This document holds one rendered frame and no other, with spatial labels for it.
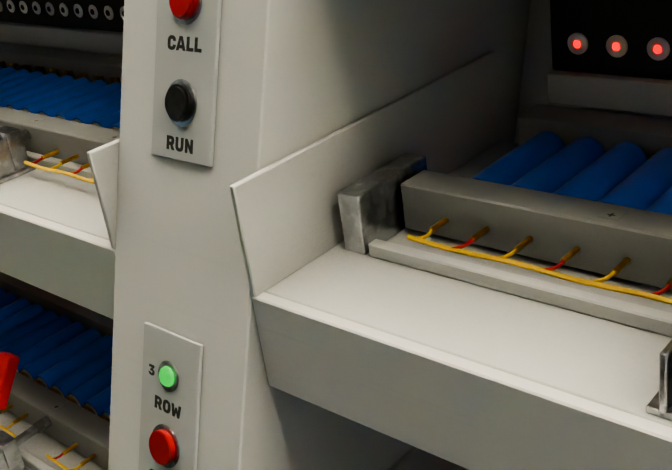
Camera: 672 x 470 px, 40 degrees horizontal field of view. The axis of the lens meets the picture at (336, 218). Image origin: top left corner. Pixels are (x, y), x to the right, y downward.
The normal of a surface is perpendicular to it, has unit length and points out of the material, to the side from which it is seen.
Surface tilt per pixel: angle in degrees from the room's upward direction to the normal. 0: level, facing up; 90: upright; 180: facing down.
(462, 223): 109
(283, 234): 90
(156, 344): 90
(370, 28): 90
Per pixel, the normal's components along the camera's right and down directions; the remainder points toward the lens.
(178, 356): -0.66, 0.09
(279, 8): 0.75, 0.18
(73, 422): -0.14, -0.90
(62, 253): -0.65, 0.40
